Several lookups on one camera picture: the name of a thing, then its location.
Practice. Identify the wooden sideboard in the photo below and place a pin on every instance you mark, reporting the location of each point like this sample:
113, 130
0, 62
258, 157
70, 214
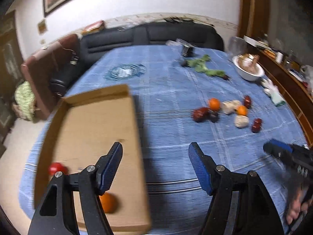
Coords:
290, 88

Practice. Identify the brown paper bag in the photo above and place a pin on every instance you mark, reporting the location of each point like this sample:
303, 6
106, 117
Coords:
248, 63

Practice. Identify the small orange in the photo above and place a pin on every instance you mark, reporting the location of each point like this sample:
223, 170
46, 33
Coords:
108, 202

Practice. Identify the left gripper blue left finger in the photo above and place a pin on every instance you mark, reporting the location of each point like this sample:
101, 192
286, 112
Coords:
107, 167

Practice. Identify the red date pair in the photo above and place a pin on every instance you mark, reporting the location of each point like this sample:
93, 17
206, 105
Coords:
258, 121
256, 127

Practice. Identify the dark avocado-like fruit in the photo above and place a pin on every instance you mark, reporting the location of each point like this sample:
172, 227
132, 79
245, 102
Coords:
213, 116

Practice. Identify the white bowl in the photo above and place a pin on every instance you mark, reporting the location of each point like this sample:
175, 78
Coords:
245, 75

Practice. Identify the brown armchair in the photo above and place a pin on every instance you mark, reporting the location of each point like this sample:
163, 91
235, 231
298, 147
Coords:
38, 69

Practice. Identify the red tomato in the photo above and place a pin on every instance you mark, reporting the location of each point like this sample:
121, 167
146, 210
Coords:
56, 167

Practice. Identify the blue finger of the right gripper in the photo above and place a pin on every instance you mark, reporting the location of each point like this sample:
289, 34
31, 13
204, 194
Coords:
277, 149

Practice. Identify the right bare hand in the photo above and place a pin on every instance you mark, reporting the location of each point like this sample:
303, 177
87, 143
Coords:
296, 205

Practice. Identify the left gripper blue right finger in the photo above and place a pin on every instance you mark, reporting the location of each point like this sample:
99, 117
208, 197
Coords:
205, 169

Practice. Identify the beige sugarcane chunk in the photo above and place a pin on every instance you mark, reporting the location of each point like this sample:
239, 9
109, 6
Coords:
227, 107
241, 121

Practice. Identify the wooden glass cabinet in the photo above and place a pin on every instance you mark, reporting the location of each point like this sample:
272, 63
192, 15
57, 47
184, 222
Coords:
11, 76

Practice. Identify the black leather sofa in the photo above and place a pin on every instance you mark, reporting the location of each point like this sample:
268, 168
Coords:
94, 46

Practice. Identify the red gift box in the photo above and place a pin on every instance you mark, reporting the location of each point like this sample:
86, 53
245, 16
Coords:
95, 27

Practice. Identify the green patterned cushion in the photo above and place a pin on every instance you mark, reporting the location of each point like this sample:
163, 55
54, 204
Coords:
25, 100

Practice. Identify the small black adapter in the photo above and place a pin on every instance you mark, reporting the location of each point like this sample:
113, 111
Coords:
184, 63

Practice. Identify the cardboard box tray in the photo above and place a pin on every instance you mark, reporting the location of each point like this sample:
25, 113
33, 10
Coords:
83, 129

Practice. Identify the white work glove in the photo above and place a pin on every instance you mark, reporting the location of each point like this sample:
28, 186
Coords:
272, 91

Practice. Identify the blue plaid tablecloth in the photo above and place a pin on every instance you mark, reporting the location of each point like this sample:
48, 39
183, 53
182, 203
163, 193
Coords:
165, 95

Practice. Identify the green leafy vegetable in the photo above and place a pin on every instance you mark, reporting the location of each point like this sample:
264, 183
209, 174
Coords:
199, 64

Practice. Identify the orange tangerine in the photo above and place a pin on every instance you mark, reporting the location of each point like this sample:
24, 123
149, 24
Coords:
213, 104
242, 110

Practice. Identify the large wrinkled red date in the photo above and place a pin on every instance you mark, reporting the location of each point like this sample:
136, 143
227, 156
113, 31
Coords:
200, 114

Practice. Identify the small wall plaque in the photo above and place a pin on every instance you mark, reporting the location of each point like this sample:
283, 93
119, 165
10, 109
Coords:
42, 27

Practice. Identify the black electronic device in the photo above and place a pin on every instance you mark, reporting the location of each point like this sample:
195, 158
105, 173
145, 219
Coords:
187, 51

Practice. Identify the smooth red date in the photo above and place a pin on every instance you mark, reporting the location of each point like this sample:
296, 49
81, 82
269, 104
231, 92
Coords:
247, 101

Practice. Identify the round beige sugarcane piece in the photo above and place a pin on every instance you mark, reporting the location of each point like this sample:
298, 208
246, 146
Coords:
236, 104

